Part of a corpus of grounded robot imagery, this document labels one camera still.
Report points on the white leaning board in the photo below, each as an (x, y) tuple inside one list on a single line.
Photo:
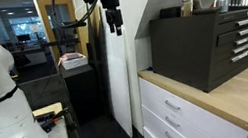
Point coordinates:
[(117, 80)]

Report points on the blue disc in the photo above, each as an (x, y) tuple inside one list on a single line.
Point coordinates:
[(149, 69)]

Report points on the pink and white box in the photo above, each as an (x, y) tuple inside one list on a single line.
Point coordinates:
[(73, 61)]

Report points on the black metal tool chest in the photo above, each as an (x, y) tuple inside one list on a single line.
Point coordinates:
[(181, 49)]

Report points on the black rounded case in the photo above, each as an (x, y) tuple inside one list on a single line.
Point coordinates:
[(170, 13)]

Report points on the brown glue bottle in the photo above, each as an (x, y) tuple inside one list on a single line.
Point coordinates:
[(186, 8)]

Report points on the wooden framed door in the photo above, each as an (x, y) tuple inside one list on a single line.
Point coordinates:
[(46, 31)]

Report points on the black clamp tool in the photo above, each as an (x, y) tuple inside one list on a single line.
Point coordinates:
[(51, 120)]

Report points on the metal can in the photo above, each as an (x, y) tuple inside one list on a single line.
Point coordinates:
[(222, 4)]

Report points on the black pedestal cabinet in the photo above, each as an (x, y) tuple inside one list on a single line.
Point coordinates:
[(82, 92)]

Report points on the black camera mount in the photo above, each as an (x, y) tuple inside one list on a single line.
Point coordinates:
[(111, 12)]

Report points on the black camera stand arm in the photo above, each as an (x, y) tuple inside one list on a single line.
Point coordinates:
[(71, 24)]

